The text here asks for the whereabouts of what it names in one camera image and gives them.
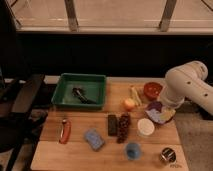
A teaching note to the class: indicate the pale yellow banana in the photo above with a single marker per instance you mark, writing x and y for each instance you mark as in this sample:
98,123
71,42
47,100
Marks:
135,96

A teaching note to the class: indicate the silver fork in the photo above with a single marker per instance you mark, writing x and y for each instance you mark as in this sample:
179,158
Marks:
63,130

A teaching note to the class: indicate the green plastic tray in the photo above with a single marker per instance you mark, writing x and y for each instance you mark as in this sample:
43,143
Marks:
94,87

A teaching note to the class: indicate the black office chair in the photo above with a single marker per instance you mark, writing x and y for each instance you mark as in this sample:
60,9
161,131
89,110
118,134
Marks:
17,125

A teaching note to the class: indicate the dark grape bunch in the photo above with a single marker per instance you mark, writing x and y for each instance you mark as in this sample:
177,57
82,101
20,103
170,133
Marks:
123,127

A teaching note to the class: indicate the white round cup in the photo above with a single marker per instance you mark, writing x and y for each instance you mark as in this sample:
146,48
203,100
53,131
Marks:
145,127

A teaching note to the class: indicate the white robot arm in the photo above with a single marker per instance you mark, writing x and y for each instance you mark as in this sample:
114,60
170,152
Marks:
187,81

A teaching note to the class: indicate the black tool in tray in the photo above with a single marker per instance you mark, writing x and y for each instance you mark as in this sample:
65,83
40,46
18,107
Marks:
79,93

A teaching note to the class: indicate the red bowl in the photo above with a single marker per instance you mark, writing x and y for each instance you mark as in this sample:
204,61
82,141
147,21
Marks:
152,90

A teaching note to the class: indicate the blue crumpled cloth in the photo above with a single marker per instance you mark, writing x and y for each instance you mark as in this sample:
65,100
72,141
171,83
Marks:
161,117

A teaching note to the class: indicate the shiny metal cup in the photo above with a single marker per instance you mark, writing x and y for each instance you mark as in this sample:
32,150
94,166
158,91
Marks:
168,155

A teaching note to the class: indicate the blue sponge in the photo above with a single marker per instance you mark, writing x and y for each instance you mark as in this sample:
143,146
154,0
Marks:
94,139

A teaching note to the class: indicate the blue plastic cup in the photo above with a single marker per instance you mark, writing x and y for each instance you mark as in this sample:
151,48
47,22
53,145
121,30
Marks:
133,151

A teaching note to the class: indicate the dark chocolate bar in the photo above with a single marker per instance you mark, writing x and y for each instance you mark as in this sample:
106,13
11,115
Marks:
112,125

